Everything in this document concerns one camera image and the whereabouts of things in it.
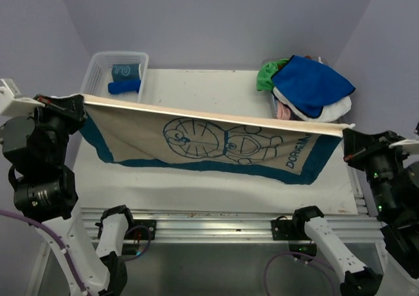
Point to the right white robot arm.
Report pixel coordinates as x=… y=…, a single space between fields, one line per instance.
x=395 y=193

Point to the rolled blue towel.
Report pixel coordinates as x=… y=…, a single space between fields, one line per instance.
x=122 y=87

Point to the clear plastic towel bin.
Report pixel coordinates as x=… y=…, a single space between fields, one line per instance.
x=272 y=103

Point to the rolled teal towel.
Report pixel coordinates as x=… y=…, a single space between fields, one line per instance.
x=126 y=72

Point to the teal beige cartoon towel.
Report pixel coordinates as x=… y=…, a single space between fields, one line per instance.
x=148 y=136

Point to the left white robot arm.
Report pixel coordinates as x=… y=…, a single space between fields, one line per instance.
x=35 y=144

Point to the white plastic basket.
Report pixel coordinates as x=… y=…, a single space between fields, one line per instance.
x=104 y=66

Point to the aluminium mounting rail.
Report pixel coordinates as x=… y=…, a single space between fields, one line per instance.
x=240 y=228

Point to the green towel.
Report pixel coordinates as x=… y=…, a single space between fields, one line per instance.
x=266 y=72

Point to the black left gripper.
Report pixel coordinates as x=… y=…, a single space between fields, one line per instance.
x=69 y=107

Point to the white towel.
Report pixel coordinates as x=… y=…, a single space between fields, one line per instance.
x=330 y=113

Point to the blue microfiber towel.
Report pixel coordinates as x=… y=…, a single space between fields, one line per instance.
x=310 y=86

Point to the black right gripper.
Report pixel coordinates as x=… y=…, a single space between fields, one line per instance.
x=359 y=145

